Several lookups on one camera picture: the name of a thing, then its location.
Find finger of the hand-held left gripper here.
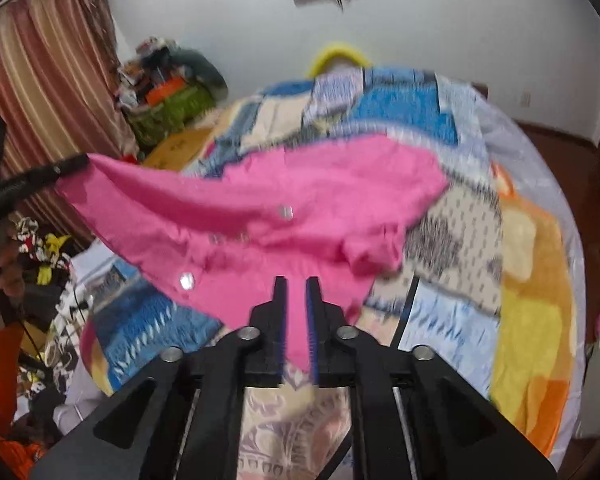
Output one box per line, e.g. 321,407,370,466
0,154,91,208

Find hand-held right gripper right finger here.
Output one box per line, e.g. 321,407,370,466
306,276,556,480

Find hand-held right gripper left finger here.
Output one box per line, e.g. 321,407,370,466
30,276,288,480

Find pink button shirt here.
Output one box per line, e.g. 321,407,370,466
55,132,451,376

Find pile of printed clothes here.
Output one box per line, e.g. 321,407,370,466
10,217,88,411

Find person's left hand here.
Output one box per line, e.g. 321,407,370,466
0,239,27,299

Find striped brown curtain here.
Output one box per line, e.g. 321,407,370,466
0,0,138,251

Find orange box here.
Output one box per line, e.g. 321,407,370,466
146,80,186,106

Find pile of household clutter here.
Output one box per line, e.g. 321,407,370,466
116,35,181,111

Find orange yellow fleece blanket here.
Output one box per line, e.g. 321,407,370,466
490,160,581,456

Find patchwork print blanket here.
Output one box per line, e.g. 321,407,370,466
80,62,506,480

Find grey bed sheet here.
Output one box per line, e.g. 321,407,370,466
472,85,588,341

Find yellow foam hoop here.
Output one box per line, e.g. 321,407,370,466
307,42,371,78

